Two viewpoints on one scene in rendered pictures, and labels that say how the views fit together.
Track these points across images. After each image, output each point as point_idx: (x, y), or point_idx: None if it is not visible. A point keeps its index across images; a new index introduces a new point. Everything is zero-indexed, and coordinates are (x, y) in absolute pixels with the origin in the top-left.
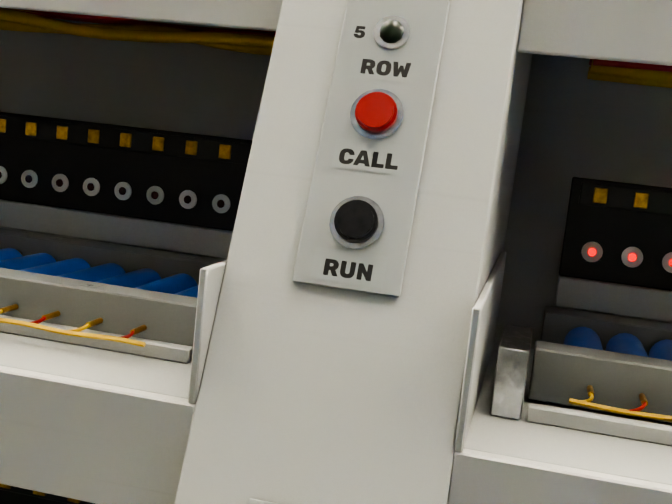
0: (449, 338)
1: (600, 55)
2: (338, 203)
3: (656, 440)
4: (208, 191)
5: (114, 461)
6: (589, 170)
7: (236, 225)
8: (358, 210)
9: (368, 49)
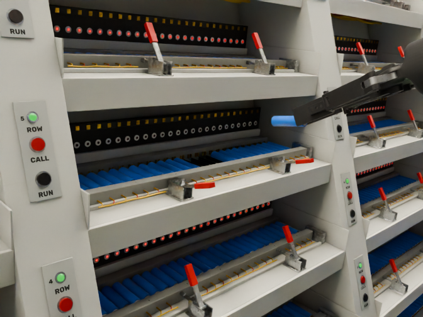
0: (349, 142)
1: None
2: (336, 126)
3: None
4: (247, 121)
5: (323, 177)
6: None
7: (327, 133)
8: (340, 126)
9: None
